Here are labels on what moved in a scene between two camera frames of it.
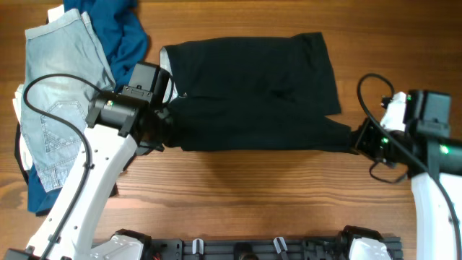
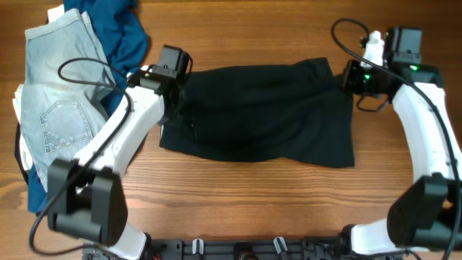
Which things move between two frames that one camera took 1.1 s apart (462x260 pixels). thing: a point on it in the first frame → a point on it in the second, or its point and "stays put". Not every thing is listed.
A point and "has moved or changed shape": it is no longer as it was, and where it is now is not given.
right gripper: (362, 141) → (350, 78)
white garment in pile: (53, 14) stays put
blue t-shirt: (118, 32) stays put
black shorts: (254, 94) has moved or changed shape
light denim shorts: (69, 45) stays put
